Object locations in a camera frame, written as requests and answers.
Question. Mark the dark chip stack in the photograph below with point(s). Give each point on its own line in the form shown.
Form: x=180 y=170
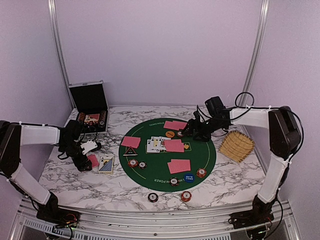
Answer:
x=152 y=197
x=174 y=181

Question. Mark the front aluminium rail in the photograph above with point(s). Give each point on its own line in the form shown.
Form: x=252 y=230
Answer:
x=192 y=224

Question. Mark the blue card box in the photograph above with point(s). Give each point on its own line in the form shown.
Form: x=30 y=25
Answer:
x=106 y=165

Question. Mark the orange chip row in case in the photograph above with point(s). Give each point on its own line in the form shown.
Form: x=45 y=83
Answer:
x=81 y=117

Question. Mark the orange big blind button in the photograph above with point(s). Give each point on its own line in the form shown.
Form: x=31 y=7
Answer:
x=169 y=134

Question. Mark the boxed card deck in case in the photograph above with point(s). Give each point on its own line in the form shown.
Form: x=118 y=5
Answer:
x=92 y=119

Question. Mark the triangular all in button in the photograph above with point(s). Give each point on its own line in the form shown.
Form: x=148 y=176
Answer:
x=130 y=152

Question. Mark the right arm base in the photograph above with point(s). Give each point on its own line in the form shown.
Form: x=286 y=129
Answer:
x=247 y=219

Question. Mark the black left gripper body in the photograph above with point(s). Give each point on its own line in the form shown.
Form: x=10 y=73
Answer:
x=77 y=161

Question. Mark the red cards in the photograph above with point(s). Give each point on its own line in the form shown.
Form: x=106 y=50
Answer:
x=174 y=145

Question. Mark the aluminium frame post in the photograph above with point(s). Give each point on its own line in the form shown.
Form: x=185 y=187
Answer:
x=58 y=46
x=260 y=33

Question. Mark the round green poker mat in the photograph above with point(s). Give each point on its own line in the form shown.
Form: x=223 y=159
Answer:
x=156 y=175

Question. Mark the dark hundred chip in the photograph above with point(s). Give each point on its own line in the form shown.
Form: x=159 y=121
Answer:
x=142 y=165

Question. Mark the blue small blind button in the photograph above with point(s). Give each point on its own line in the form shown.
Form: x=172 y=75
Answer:
x=189 y=177

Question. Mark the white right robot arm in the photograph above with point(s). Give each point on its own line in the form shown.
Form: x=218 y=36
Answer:
x=285 y=133

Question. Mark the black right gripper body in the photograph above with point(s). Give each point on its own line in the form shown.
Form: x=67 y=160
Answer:
x=204 y=131

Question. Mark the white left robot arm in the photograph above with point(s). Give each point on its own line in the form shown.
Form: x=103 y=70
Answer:
x=14 y=135

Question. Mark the red chip stack front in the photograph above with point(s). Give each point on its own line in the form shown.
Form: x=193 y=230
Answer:
x=186 y=196

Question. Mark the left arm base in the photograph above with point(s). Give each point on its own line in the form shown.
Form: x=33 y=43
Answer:
x=62 y=217

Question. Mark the woven bamboo tray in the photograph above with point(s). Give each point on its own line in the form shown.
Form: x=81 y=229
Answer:
x=236 y=146

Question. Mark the dark chip row in case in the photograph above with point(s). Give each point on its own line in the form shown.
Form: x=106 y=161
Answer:
x=102 y=118

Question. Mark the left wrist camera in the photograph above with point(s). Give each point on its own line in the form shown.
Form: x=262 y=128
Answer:
x=88 y=146

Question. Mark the right aluminium frame post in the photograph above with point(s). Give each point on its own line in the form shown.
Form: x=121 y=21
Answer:
x=260 y=33

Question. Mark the dealt red card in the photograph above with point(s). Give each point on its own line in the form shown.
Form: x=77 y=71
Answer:
x=175 y=125
x=175 y=167
x=131 y=141

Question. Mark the aluminium poker case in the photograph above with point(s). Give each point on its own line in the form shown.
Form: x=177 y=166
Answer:
x=90 y=98

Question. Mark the dealt red card top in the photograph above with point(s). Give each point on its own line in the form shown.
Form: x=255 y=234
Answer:
x=175 y=125

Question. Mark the left aluminium frame post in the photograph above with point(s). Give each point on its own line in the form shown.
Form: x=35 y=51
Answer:
x=58 y=46

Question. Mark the red backed card deck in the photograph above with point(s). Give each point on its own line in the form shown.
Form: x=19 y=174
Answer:
x=93 y=159

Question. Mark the red chip stack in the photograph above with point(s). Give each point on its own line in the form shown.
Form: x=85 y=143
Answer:
x=201 y=172
x=186 y=196
x=132 y=163

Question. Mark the red chip top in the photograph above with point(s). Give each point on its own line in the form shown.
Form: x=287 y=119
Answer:
x=180 y=134

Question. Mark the dealt red card front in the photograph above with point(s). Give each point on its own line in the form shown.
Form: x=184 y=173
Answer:
x=175 y=167

